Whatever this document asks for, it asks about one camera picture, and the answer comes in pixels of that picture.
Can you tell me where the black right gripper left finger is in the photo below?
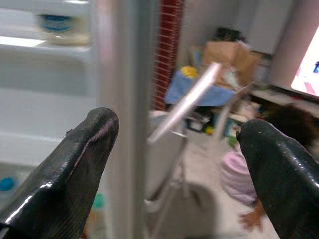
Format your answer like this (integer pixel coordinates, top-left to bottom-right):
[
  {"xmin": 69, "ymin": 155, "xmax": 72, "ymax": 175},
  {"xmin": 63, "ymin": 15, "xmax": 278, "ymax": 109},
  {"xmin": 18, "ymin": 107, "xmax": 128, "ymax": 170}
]
[{"xmin": 0, "ymin": 107, "xmax": 120, "ymax": 239}]

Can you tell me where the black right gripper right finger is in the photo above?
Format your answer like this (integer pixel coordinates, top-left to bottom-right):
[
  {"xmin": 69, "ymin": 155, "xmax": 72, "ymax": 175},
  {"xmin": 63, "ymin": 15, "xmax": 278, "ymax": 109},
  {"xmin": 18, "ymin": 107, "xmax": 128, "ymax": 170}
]
[{"xmin": 236, "ymin": 119, "xmax": 319, "ymax": 239}]

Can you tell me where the silver fridge door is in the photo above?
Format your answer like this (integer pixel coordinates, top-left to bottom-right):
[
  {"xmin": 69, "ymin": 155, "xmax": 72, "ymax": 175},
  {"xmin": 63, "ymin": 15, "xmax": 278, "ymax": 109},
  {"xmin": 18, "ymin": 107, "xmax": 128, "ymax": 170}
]
[{"xmin": 0, "ymin": 0, "xmax": 151, "ymax": 239}]

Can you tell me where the child in pale shirt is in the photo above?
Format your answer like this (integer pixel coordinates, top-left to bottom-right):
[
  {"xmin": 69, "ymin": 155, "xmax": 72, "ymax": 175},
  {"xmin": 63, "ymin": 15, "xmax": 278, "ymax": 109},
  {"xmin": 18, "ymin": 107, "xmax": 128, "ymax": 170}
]
[{"xmin": 220, "ymin": 104, "xmax": 319, "ymax": 234}]

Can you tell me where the bottle with green cap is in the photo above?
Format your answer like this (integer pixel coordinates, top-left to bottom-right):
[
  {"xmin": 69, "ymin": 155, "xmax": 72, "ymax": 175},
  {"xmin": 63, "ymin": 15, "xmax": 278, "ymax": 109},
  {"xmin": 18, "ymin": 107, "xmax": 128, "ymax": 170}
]
[{"xmin": 91, "ymin": 193, "xmax": 106, "ymax": 210}]

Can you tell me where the bottle with blue cap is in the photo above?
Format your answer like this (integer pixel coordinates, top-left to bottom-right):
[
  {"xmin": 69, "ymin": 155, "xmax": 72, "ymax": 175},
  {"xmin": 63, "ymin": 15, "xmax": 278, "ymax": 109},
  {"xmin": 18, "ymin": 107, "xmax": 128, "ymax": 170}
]
[{"xmin": 0, "ymin": 176, "xmax": 18, "ymax": 200}]

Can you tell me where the white television stand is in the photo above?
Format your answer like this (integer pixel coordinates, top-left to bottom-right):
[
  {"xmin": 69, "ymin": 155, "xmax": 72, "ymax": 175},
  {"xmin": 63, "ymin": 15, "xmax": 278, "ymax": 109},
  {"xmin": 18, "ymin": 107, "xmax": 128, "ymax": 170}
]
[{"xmin": 248, "ymin": 84, "xmax": 319, "ymax": 116}]

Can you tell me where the television screen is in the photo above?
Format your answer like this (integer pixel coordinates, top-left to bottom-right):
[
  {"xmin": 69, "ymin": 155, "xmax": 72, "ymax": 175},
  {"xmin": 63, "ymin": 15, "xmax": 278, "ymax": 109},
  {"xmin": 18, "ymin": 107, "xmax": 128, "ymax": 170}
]
[{"xmin": 290, "ymin": 31, "xmax": 319, "ymax": 98}]

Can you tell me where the grey folding chair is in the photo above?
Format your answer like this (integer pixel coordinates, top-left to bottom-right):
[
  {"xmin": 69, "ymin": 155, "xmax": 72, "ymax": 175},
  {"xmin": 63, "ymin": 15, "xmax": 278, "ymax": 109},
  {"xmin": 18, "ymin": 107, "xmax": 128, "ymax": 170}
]
[{"xmin": 146, "ymin": 62, "xmax": 256, "ymax": 239}]

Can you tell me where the blue cloth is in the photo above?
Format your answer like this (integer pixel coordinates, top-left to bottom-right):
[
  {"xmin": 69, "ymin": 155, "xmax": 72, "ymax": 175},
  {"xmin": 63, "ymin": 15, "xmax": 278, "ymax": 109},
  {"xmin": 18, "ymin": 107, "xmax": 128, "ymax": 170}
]
[{"xmin": 163, "ymin": 70, "xmax": 238, "ymax": 107}]

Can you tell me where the brown paper bag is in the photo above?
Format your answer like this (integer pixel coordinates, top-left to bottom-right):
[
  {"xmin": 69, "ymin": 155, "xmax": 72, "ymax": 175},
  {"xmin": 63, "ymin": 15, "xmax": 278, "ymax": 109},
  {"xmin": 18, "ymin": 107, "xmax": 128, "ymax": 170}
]
[{"xmin": 203, "ymin": 40, "xmax": 263, "ymax": 88}]

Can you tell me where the yellow toy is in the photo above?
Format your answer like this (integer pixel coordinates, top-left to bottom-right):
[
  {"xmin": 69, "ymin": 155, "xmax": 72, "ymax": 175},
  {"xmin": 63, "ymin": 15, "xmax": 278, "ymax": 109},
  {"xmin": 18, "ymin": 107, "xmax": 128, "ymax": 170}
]
[{"xmin": 180, "ymin": 65, "xmax": 199, "ymax": 78}]

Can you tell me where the white jar blue label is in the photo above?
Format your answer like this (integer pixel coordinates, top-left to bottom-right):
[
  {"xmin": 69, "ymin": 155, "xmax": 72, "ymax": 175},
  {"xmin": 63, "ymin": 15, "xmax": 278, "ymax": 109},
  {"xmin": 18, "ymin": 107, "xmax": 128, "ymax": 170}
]
[{"xmin": 36, "ymin": 13, "xmax": 92, "ymax": 46}]

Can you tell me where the red brick pillar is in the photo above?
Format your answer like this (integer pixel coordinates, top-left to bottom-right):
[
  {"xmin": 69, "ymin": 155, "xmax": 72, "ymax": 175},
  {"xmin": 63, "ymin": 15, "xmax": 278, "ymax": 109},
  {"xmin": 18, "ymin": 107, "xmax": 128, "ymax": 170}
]
[{"xmin": 151, "ymin": 0, "xmax": 185, "ymax": 111}]

